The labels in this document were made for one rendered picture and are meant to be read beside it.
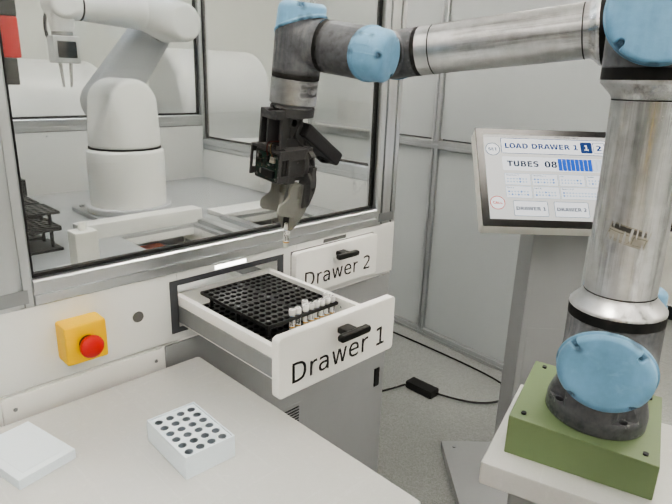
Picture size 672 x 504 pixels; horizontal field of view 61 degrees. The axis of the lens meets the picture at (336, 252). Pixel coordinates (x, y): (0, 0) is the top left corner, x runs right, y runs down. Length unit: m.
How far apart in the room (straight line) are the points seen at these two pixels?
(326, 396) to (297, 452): 0.67
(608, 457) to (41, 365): 0.93
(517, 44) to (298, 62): 0.32
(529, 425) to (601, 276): 0.30
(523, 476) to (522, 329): 0.91
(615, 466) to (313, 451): 0.45
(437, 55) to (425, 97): 2.02
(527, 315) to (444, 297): 1.23
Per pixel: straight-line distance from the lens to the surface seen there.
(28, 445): 1.03
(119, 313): 1.14
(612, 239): 0.75
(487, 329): 2.87
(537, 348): 1.86
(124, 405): 1.11
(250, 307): 1.10
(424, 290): 3.05
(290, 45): 0.89
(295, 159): 0.92
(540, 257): 1.75
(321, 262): 1.39
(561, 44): 0.88
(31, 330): 1.09
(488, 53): 0.90
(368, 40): 0.83
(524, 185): 1.65
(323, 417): 1.63
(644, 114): 0.73
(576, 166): 1.73
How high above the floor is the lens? 1.33
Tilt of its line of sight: 17 degrees down
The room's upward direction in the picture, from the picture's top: 2 degrees clockwise
